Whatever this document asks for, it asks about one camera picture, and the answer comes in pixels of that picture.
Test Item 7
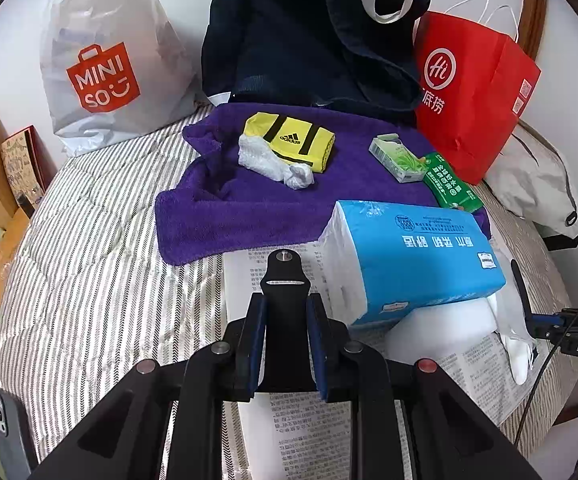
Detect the small light green box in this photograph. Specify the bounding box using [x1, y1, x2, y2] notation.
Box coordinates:
[369, 133, 427, 183]

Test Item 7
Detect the blue tissue pack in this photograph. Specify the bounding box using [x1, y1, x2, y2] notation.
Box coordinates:
[317, 200, 507, 328]

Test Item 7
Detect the black cable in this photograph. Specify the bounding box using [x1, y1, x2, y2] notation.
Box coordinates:
[514, 280, 578, 448]

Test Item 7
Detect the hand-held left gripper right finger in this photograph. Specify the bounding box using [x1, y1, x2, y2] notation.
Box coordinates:
[305, 294, 544, 480]

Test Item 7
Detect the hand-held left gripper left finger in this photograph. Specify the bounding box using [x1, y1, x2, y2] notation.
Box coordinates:
[66, 292, 270, 480]

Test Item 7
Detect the printed paper sheet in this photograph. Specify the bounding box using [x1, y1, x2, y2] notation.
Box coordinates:
[221, 247, 542, 480]

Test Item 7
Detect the dark navy fabric bag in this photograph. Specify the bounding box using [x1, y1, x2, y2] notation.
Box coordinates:
[201, 0, 432, 128]

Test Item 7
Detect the white bubble wrap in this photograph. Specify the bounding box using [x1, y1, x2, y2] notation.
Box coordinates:
[238, 134, 316, 191]

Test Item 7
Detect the red paper bag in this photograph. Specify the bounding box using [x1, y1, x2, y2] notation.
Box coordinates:
[411, 0, 542, 186]

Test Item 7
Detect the yellow pouch with black stripes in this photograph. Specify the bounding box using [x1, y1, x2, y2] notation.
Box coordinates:
[243, 112, 337, 176]

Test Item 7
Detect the brown wooden door frame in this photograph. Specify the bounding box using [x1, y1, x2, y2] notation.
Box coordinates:
[516, 0, 550, 61]

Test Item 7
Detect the brown patterned book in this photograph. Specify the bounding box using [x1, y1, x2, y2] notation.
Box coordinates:
[0, 125, 57, 206]

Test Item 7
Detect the purple towel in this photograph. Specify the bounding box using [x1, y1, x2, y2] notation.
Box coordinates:
[154, 102, 492, 266]

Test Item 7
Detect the grey plastic shopping bag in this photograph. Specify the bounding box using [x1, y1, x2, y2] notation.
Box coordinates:
[39, 0, 205, 156]

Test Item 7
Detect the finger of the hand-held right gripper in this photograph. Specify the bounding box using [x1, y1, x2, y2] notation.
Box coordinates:
[510, 259, 534, 331]

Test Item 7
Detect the white sponge block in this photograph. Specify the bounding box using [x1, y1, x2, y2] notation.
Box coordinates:
[384, 297, 500, 363]

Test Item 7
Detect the white canvas bag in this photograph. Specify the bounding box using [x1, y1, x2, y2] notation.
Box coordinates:
[484, 120, 578, 253]

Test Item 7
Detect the green packet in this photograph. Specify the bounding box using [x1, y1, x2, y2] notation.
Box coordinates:
[421, 152, 484, 213]

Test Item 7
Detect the phone in grey case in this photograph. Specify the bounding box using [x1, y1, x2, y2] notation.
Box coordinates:
[0, 386, 37, 466]

